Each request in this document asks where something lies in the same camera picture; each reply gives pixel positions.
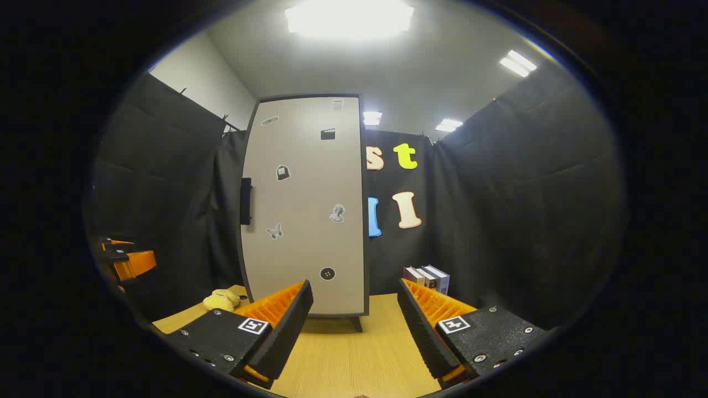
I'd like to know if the black cabinet door handle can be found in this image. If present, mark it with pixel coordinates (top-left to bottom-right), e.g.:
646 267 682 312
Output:
240 177 253 226

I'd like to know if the yellow plush toy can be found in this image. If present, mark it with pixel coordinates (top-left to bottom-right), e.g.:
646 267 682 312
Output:
202 289 242 312

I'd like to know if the grey spine book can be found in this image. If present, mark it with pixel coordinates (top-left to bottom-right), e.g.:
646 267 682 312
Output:
425 265 450 295

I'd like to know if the black backdrop cloth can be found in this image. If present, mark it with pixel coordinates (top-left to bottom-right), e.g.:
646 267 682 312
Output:
88 58 628 332

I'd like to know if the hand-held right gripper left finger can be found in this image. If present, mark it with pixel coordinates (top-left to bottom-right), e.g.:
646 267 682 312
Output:
166 279 314 389

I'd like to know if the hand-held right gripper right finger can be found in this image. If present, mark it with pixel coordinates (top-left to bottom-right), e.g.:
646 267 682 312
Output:
397 278 549 389

